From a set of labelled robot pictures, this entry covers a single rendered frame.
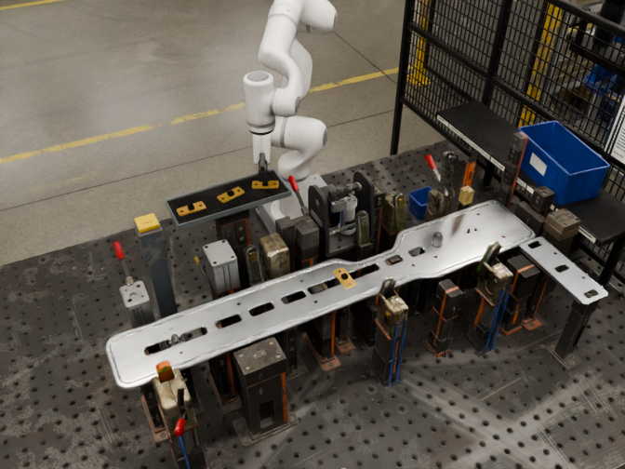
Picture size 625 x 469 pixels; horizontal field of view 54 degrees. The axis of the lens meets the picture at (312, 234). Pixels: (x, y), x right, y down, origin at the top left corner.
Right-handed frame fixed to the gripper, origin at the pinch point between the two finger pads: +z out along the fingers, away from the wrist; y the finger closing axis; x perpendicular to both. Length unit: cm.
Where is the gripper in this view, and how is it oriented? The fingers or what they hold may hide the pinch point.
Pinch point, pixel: (264, 169)
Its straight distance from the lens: 190.9
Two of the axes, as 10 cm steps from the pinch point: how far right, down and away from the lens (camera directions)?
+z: 0.0, 7.5, 6.6
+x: 10.0, -0.3, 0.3
